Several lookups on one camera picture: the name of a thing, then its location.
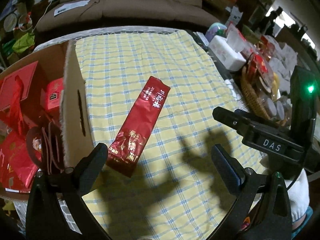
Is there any brown sofa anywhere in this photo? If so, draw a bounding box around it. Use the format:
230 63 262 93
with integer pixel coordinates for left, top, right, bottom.
36 0 218 33

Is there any white tissue box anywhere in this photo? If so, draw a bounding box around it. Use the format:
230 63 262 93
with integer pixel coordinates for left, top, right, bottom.
209 36 246 72

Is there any wicker basket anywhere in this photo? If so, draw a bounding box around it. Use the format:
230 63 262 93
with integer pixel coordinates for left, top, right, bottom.
240 67 271 120

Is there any red tea box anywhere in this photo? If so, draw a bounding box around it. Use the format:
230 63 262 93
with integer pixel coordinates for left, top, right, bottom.
40 78 63 115

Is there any green cloth bag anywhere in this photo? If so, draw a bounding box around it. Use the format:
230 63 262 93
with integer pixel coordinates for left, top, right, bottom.
12 33 35 54

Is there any large cardboard box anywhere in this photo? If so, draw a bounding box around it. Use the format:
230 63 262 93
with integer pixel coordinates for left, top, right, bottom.
0 39 96 202

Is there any red gift bag box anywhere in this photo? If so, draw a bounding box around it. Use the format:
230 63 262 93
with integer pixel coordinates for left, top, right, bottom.
1 61 48 135

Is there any long red foil pouch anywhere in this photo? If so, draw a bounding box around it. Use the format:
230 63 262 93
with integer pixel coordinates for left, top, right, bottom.
106 76 170 178

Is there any white paper on sofa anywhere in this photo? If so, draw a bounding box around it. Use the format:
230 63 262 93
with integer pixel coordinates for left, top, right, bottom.
54 0 91 17

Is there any red paper bag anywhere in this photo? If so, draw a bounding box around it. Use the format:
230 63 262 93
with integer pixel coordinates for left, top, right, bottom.
1 122 65 192

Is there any yellow plaid cloth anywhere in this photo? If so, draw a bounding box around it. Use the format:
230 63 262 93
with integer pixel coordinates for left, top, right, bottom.
76 30 265 239

